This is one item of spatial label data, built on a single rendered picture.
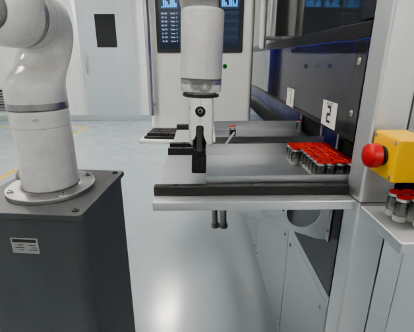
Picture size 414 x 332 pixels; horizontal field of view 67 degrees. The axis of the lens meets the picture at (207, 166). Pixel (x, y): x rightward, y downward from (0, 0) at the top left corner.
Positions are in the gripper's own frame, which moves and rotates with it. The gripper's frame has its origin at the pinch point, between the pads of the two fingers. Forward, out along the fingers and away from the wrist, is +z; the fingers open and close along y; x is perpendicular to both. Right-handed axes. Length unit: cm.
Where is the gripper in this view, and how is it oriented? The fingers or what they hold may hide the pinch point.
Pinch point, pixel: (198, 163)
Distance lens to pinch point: 70.2
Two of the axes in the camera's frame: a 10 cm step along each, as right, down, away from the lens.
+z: -0.3, 9.4, 3.3
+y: -0.2, -3.3, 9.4
